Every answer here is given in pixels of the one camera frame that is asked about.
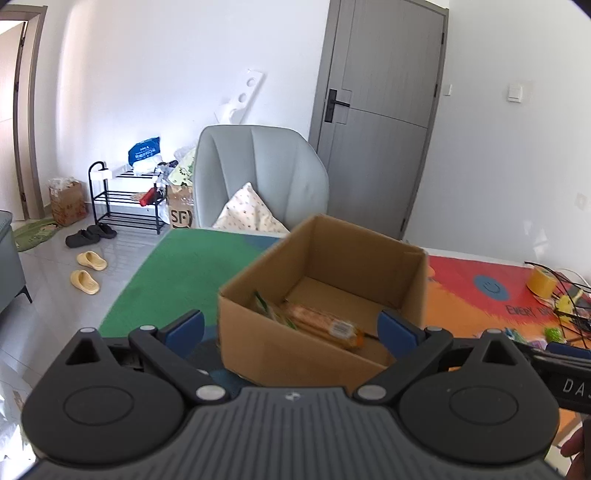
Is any orange biscuit snack pack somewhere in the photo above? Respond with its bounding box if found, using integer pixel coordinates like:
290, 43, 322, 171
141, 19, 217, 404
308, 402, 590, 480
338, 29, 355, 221
281, 301, 365, 351

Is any green snack pack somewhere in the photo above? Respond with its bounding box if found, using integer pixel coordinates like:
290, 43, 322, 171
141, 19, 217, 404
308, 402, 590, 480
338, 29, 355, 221
254, 291, 297, 330

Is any person's left hand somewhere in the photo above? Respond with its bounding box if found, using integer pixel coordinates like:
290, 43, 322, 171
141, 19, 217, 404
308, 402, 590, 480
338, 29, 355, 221
560, 426, 590, 480

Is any green small toy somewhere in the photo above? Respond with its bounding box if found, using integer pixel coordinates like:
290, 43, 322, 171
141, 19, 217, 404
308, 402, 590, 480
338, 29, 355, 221
544, 327, 566, 344

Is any yellow toy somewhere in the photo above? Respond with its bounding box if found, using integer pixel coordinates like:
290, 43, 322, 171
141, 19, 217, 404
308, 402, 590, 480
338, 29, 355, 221
555, 295, 575, 315

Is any colourful cartoon table mat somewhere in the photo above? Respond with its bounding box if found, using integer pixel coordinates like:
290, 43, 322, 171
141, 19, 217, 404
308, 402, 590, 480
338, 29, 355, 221
98, 227, 591, 444

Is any yellow tape roll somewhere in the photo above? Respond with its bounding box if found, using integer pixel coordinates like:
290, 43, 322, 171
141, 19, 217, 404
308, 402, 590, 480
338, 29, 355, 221
526, 266, 558, 300

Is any yellow slipper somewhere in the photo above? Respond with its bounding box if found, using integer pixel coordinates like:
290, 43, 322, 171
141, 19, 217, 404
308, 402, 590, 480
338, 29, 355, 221
76, 251, 108, 271
70, 270, 100, 295

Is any brown cardboard box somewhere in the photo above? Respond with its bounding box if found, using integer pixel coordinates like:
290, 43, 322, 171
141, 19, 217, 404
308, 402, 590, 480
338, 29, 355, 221
218, 215, 429, 391

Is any black slipper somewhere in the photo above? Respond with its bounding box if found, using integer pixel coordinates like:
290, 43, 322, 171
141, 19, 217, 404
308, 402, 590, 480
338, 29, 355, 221
65, 230, 100, 248
87, 223, 117, 239

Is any black metal shoe rack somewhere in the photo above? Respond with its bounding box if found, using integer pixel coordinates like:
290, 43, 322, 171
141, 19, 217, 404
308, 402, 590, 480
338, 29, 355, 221
87, 161, 165, 235

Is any brown SF paper bag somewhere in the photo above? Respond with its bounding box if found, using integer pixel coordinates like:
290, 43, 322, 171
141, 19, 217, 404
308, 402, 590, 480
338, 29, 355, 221
166, 185, 194, 229

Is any red object on rack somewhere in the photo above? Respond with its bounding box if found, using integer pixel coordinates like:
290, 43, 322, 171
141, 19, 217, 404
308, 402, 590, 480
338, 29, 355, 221
138, 186, 159, 207

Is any cream dotted cushion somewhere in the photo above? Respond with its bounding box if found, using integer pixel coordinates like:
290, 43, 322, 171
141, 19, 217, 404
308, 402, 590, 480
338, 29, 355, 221
212, 182, 288, 234

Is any small brown carton on floor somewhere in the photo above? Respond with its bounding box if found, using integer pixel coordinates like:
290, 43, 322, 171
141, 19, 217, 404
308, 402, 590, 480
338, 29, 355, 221
48, 177, 87, 227

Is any green floor mat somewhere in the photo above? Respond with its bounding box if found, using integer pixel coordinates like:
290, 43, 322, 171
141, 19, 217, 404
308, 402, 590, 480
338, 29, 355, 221
13, 219, 62, 252

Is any blue plastic bag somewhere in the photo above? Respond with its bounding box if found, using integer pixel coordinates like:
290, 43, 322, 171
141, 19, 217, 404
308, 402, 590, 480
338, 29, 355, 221
127, 137, 160, 166

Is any grey upholstered armchair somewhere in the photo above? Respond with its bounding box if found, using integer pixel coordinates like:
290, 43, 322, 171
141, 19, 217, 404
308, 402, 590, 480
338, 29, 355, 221
192, 125, 329, 229

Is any white foam packing piece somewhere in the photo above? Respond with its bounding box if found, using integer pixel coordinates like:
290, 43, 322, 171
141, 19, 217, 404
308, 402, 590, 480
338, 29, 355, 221
214, 69, 264, 125

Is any grey interior door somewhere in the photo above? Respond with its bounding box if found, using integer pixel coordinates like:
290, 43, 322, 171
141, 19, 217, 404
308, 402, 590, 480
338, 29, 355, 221
310, 1, 449, 239

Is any black cables tangle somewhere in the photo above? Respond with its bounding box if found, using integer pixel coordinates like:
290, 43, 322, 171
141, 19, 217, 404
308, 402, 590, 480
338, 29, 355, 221
523, 261, 591, 347

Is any black door handle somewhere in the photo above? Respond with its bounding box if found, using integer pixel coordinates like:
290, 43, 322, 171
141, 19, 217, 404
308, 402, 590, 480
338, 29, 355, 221
324, 89, 351, 123

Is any white wall switch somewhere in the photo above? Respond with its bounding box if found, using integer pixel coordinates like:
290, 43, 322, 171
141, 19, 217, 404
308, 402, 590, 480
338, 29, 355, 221
507, 84, 524, 103

